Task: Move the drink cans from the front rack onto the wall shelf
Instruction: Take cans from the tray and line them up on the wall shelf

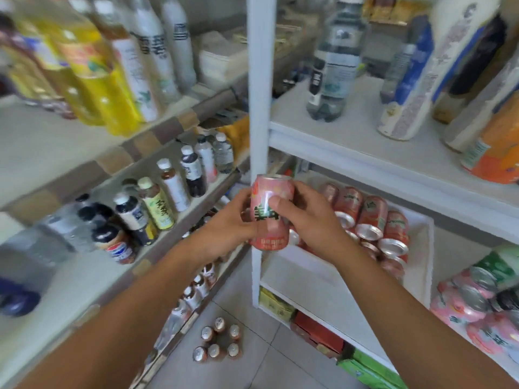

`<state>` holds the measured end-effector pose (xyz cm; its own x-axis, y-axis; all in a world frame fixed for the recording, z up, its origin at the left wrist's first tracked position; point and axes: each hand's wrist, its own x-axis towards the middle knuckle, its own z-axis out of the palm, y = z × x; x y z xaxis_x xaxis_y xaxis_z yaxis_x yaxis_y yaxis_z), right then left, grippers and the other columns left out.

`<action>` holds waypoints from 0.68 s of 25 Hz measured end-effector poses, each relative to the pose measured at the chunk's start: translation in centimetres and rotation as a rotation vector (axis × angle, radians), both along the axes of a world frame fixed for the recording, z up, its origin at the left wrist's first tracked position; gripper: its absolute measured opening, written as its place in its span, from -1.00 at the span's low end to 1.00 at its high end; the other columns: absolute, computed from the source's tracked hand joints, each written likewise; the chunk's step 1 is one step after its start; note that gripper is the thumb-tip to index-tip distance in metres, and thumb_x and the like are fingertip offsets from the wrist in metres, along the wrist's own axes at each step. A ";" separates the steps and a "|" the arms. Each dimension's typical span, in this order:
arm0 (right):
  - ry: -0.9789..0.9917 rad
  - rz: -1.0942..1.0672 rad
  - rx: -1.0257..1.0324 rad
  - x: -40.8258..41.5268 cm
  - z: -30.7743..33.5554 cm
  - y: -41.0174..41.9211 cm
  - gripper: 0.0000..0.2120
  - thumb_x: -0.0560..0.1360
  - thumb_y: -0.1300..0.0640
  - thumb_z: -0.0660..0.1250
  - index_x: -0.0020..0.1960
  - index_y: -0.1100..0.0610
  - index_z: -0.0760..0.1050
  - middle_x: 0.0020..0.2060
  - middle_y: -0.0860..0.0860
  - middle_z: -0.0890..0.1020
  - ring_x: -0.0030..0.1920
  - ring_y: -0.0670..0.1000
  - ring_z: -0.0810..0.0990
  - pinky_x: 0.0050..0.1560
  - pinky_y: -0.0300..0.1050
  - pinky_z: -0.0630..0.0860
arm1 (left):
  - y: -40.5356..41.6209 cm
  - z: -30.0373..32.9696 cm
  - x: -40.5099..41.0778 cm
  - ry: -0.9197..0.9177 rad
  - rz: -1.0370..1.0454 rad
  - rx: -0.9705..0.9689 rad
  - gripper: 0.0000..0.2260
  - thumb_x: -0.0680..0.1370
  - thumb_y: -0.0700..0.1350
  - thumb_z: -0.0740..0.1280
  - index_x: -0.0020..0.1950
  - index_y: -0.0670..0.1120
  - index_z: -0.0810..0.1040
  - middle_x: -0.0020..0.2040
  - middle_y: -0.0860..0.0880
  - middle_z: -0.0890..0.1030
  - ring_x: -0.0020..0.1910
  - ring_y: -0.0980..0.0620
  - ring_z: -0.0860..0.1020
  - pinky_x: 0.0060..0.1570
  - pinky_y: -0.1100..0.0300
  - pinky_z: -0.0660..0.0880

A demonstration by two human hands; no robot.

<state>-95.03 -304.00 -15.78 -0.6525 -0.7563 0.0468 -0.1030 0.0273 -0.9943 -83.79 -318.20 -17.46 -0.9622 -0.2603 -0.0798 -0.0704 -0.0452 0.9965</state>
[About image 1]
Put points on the person's right hand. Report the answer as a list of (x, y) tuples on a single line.
[(320, 226)]

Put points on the person's left hand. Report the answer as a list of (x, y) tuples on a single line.
[(223, 230)]

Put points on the pile of red cans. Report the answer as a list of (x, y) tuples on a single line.
[(371, 214)]

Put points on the pink soda can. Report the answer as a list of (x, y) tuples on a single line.
[(267, 190)]

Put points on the white plastic tray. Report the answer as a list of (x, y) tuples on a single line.
[(419, 247)]

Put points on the person's left forearm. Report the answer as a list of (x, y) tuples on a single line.
[(121, 328)]

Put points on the person's right forearm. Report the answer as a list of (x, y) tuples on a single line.
[(425, 332)]

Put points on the tall orange drink can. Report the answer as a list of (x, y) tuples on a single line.
[(494, 157)]

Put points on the group of capped tea bottles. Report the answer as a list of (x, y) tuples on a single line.
[(162, 206)]

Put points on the rows of small bottles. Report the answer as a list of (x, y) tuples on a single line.
[(194, 295)]

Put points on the yellow flat box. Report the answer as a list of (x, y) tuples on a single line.
[(275, 305)]

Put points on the yellow goods box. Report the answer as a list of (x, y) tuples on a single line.
[(237, 137)]

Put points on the shrink-wrapped bottle pack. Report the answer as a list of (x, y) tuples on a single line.
[(217, 340)]

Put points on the green packet boxes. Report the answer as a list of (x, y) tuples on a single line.
[(369, 370)]

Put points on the clear dark-label bottle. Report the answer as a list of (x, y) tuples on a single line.
[(334, 72)]

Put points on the small clear grey bottle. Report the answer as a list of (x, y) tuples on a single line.
[(397, 72)]

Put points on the stack of folded paper bags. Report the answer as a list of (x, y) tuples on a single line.
[(221, 56)]

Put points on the row of tall drink bottles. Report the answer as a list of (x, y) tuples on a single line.
[(93, 76)]

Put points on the dark blue round bottle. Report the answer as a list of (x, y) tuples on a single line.
[(18, 299)]

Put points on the tall dark bottle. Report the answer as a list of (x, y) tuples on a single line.
[(474, 64)]

